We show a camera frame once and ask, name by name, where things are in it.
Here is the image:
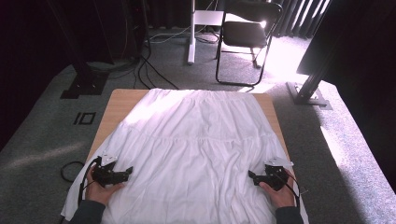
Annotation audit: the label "black stand with flat base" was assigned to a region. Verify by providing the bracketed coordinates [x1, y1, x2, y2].
[46, 0, 110, 100]

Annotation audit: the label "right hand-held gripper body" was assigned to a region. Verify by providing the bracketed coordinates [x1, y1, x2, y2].
[262, 156, 295, 192]

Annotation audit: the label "black folding chair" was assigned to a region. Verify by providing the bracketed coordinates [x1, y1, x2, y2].
[215, 0, 284, 88]

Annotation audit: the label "white skirt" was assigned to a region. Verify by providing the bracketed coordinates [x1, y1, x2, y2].
[60, 88, 310, 224]

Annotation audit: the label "left hand-held gripper cable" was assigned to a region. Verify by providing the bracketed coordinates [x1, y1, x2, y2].
[77, 156, 103, 207]

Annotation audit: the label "black cable loop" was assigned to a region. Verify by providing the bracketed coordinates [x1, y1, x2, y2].
[60, 161, 86, 184]

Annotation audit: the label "metal stand with base plate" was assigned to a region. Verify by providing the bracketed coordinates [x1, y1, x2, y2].
[285, 36, 333, 111]

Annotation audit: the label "right hand-held gripper cable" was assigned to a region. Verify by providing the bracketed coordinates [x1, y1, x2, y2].
[275, 172, 302, 213]

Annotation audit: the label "white floor cable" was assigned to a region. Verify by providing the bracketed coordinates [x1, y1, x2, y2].
[148, 25, 191, 45]

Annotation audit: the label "hand-held gripper cable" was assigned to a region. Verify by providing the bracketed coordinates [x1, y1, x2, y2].
[275, 172, 302, 213]
[77, 156, 103, 207]

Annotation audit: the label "white desk leg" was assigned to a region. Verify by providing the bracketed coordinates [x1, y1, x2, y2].
[187, 0, 226, 65]

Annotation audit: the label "striped dark curtain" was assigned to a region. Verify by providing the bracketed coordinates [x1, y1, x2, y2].
[274, 0, 332, 40]

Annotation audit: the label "black floor cables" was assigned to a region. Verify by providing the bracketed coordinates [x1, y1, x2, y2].
[133, 46, 180, 91]

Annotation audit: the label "person's right hand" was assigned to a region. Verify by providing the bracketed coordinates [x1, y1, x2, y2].
[259, 170, 297, 209]

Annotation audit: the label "person's left hand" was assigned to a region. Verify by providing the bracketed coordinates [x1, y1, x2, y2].
[84, 167, 126, 207]

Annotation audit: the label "black curtain panel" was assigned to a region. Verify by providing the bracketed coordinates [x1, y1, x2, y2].
[296, 0, 396, 94]

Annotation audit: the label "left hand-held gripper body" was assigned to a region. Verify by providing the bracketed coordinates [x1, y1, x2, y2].
[92, 152, 126, 189]

